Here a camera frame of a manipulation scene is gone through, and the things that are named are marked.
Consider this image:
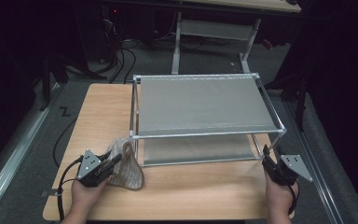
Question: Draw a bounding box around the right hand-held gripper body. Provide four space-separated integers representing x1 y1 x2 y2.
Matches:
261 154 313 187

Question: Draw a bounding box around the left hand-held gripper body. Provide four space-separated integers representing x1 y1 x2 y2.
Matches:
76 148 117 188

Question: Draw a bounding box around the striped beige towel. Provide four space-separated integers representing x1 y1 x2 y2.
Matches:
105 136 145 190

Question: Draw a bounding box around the metal two-tier shelf rack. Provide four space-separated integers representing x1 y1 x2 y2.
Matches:
129 73 288 168

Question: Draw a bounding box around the person's right hand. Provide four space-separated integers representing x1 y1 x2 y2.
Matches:
264 178 299 216

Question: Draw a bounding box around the person's left hand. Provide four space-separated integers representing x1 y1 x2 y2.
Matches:
70 178 107 217

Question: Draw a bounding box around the grey tape piece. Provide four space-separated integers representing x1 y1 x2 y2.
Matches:
40 189 60 199

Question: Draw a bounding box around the black metal stand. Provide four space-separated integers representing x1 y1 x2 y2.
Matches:
265 74 309 132
40 55 69 111

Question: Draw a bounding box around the dark computer tower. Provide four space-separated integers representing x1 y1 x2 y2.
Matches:
74 4 125 63

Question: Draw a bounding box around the desk with white metal legs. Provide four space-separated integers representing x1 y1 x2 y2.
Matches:
171 0 302 76

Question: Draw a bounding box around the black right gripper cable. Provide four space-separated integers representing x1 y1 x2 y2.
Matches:
287 181 300 217

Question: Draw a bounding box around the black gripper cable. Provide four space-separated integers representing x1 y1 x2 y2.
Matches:
287 181 300 217
56 155 85 222

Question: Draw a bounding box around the thin black floor cable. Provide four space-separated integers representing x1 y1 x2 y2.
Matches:
52 117 78 169

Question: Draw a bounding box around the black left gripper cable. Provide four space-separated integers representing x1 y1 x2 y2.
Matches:
56 155 85 222

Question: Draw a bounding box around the metal floor rail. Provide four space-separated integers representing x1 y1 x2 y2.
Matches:
0 82 62 218
282 99 344 224

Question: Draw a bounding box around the bundle of black cables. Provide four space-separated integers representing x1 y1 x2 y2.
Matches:
99 40 138 85

